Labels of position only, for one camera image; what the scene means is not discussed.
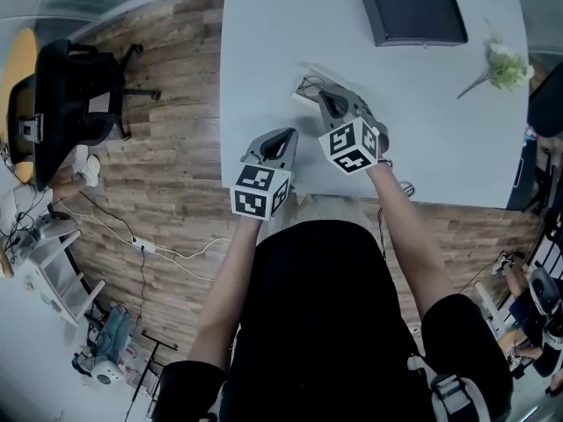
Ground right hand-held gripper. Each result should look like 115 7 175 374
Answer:
316 84 391 176

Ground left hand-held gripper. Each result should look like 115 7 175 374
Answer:
229 127 299 222

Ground white glasses case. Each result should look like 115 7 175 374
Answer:
291 64 353 114

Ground black wire-frame eyeglasses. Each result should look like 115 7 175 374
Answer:
301 75 338 100

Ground person's right forearm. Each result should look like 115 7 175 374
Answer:
363 163 453 325

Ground person's left forearm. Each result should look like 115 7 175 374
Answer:
187 217 261 372

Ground person's light trousers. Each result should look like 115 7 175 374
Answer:
259 195 375 245

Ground black rectangular box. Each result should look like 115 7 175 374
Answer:
362 0 469 47

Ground green artificial flower sprig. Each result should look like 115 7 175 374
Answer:
456 18 536 100

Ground person's black shirt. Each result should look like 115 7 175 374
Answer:
151 220 514 422

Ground black office chair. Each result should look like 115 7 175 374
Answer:
505 62 563 213
525 147 563 280
6 39 162 192

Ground wooden desk with white legs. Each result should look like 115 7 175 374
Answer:
473 279 523 355

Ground black metal stand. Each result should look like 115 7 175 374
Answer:
131 330 179 412

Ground blue denim cloth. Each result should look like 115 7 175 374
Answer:
94 304 133 368

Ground yellow round table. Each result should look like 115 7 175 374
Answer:
2 27 40 185

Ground grey round chair back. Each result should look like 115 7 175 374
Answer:
527 266 558 316

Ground white round device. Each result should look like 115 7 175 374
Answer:
92 360 125 386

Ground white power cable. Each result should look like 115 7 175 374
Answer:
55 200 233 280

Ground grey shoulder strap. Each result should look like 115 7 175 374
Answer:
406 353 492 422

